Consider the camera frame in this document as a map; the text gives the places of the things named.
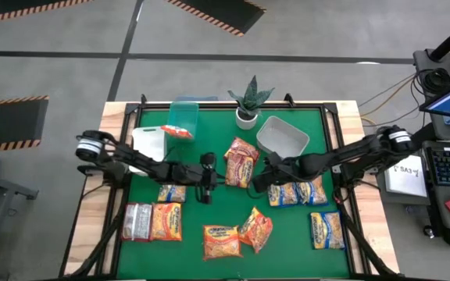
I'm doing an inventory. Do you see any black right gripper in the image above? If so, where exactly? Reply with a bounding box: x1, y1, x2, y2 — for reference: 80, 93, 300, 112
252, 151, 305, 194

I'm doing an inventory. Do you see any white labelled paper sheet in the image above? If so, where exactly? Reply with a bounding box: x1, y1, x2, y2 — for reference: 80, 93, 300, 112
383, 154, 429, 198

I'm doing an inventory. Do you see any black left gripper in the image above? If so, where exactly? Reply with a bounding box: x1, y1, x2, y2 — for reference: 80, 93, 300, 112
171, 151, 220, 205

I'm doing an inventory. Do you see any grey side stand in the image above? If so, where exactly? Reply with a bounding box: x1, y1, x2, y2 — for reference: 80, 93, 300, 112
0, 167, 39, 281

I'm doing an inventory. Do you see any white bin with handle holes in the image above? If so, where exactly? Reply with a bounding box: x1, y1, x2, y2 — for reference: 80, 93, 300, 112
130, 125, 168, 177

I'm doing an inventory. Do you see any green table mat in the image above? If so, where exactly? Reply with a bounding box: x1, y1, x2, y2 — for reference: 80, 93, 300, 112
116, 108, 351, 280

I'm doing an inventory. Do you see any red Maruchan noodle packet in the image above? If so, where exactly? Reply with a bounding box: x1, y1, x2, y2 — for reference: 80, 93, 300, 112
223, 136, 261, 163
224, 151, 255, 190
121, 201, 154, 243

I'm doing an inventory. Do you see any orange floor cable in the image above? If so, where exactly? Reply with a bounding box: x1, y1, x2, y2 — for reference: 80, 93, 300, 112
360, 80, 418, 118

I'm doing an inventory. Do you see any light grey plastic bin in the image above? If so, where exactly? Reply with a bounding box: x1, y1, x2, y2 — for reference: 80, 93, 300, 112
255, 115, 311, 159

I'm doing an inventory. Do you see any black coiled cable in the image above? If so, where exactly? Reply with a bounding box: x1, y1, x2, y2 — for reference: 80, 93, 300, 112
420, 66, 450, 94

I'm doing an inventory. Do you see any orange Maruchan noodle packet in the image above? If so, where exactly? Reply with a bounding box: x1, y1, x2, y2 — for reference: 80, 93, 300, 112
149, 201, 184, 242
159, 124, 195, 141
202, 224, 244, 261
238, 206, 274, 254

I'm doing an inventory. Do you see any white plant pot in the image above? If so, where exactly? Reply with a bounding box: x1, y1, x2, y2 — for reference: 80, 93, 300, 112
235, 107, 259, 131

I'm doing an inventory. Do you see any teal translucent plastic bin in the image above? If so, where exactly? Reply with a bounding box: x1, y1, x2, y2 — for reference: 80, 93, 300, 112
167, 100, 200, 142

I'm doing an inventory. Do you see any green snake plant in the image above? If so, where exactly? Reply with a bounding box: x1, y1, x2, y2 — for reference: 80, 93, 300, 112
227, 75, 276, 118

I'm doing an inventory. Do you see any black hazard-striped floor mat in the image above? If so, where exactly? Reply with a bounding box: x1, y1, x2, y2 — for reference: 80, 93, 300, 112
0, 94, 50, 153
164, 0, 267, 38
0, 0, 93, 27

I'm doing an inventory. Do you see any grey operator desk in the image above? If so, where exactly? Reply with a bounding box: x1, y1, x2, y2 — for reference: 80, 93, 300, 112
412, 48, 450, 251

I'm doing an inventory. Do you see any grey floor cable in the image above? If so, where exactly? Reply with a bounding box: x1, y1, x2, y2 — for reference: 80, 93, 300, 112
359, 73, 417, 108

